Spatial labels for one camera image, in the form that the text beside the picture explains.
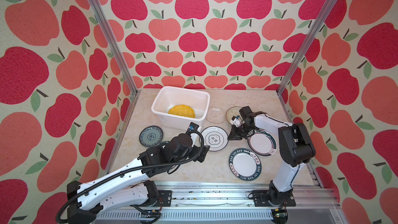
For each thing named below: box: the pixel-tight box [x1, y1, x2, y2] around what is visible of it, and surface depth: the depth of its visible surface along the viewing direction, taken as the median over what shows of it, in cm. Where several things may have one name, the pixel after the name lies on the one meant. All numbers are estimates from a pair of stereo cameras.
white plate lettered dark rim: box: [229, 147, 263, 181], surface depth 87 cm
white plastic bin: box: [150, 85, 211, 131], surface depth 103 cm
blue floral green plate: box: [138, 125, 164, 148], surface depth 99 cm
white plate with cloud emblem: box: [202, 126, 229, 152], surface depth 97 cm
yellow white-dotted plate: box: [167, 104, 196, 118], surface depth 110 cm
